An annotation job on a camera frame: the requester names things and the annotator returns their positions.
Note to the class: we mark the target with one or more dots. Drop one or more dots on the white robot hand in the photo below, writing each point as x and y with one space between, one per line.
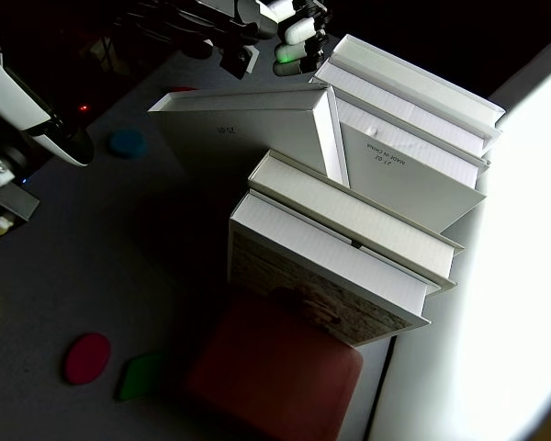
14 92
298 30

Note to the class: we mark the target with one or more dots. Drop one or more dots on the white book FASHIONINDIA spine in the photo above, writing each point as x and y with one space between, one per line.
257 138

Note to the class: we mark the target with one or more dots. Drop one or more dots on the white book SPECIAL ISSUE spine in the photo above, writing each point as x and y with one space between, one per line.
395 105

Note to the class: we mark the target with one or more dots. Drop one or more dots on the blue round wooden block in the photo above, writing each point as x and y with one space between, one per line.
128 143

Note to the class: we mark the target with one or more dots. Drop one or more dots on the red heart wooden block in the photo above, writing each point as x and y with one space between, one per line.
183 89

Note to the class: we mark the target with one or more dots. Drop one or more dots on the grey table cloth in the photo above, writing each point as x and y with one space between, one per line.
73 266

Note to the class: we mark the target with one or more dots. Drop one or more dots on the white book Chinese lettered spine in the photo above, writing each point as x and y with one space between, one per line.
349 211

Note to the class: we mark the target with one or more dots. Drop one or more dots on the photo cover black spine book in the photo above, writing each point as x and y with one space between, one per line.
321 257

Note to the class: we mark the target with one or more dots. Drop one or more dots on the magenta round wooden block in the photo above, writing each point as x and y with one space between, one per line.
87 358

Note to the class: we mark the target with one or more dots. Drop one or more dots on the green wooden block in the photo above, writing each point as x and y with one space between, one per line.
140 376

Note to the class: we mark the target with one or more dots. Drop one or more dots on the red hardcover book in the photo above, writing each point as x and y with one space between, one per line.
275 381

